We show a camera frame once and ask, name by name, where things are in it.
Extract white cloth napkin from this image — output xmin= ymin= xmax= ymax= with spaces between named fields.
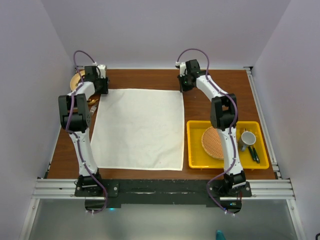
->
xmin=90 ymin=88 xmax=185 ymax=171

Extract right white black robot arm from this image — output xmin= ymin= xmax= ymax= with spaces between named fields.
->
xmin=175 ymin=59 xmax=246 ymax=197

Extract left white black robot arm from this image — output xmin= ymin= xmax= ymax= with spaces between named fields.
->
xmin=58 ymin=63 xmax=109 ymax=197

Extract gold spoon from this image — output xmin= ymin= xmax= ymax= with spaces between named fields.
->
xmin=87 ymin=99 xmax=98 ymax=105

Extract silver fork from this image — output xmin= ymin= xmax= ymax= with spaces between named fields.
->
xmin=90 ymin=105 xmax=97 ymax=116

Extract beige round plate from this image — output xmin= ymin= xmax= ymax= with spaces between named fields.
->
xmin=69 ymin=70 xmax=85 ymax=92

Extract woven wicker basket plate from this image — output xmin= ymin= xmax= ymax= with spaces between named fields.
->
xmin=201 ymin=126 xmax=224 ymax=160

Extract yellow plastic tray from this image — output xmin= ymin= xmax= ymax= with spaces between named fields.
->
xmin=186 ymin=120 xmax=269 ymax=170

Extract grey ceramic mug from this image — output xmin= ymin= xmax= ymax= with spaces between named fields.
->
xmin=238 ymin=131 xmax=257 ymax=152

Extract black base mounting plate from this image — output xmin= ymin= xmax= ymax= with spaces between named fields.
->
xmin=74 ymin=179 xmax=252 ymax=213

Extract teal cloth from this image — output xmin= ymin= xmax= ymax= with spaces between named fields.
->
xmin=215 ymin=230 xmax=226 ymax=240

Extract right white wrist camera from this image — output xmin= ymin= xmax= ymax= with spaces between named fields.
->
xmin=175 ymin=61 xmax=187 ymax=77

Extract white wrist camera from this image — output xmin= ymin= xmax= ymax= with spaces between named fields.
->
xmin=97 ymin=64 xmax=107 ymax=79
xmin=175 ymin=61 xmax=187 ymax=77

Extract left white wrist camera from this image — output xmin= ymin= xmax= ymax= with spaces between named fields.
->
xmin=97 ymin=64 xmax=107 ymax=79

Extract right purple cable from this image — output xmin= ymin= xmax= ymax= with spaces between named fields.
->
xmin=176 ymin=48 xmax=238 ymax=217

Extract purple cable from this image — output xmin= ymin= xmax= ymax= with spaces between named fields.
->
xmin=176 ymin=48 xmax=238 ymax=217
xmin=72 ymin=50 xmax=110 ymax=215

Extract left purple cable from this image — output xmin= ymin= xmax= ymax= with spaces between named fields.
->
xmin=72 ymin=50 xmax=110 ymax=215

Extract green handled snips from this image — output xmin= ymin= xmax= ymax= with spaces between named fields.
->
xmin=248 ymin=146 xmax=260 ymax=164

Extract aluminium front rail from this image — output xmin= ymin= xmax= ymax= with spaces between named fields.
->
xmin=31 ymin=179 xmax=295 ymax=200

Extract aluminium rail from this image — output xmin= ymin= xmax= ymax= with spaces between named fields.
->
xmin=31 ymin=179 xmax=295 ymax=200
xmin=244 ymin=67 xmax=282 ymax=180

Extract aluminium right side rail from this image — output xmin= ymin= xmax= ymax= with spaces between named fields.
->
xmin=244 ymin=67 xmax=282 ymax=180

